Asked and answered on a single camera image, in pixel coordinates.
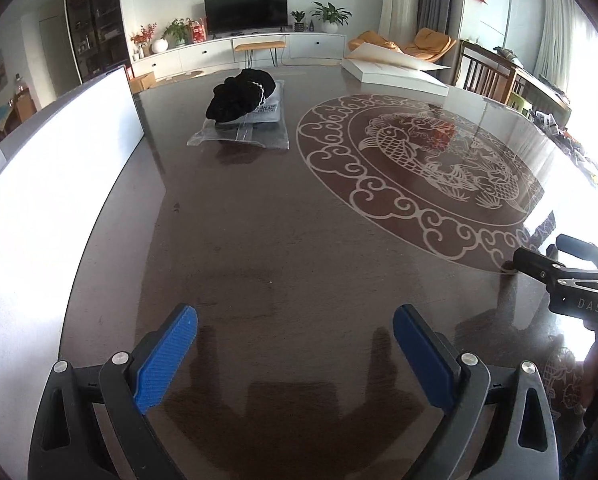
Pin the red gift box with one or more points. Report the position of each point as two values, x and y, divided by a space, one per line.
199 31

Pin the cluttered side table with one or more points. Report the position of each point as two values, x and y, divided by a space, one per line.
544 95

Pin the wooden bench with metal legs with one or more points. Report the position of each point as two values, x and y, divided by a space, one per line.
259 45

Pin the clear plastic bag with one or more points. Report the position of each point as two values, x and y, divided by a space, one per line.
259 132

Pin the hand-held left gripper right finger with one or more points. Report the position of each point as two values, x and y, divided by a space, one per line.
424 355

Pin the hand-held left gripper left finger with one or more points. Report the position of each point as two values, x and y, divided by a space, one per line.
164 355

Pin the cardboard box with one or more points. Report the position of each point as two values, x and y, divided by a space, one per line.
144 81

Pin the black television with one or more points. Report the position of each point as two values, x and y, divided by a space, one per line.
246 11

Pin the leafy plant in white pot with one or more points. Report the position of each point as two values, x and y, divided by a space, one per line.
331 15

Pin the dark wooden chair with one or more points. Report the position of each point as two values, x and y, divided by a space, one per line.
484 75

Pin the orange lounge chair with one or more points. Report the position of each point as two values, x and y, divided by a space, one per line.
429 42

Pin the white window curtain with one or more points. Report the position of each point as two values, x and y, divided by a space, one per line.
561 35

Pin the dark display cabinet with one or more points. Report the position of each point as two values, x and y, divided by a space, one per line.
96 20

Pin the small potted plant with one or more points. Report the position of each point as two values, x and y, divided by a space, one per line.
299 20

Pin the black pearl-trimmed scrunchie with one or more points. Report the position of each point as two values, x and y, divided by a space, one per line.
239 95

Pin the green potted plant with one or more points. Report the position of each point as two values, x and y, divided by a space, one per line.
179 30

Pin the white sheer curtain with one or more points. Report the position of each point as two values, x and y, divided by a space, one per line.
399 0

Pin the white television cabinet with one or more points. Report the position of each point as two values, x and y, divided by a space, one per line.
219 52

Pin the flat white box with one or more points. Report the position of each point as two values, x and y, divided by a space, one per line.
394 80

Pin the red flowers in vase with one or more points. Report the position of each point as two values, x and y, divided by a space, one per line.
143 37

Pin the white round vase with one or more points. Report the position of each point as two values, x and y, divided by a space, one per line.
159 46

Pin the white board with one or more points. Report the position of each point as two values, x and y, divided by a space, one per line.
54 185

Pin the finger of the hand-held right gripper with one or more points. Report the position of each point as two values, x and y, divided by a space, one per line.
579 249
536 262

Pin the cream paper sheet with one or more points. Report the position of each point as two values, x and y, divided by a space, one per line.
389 56

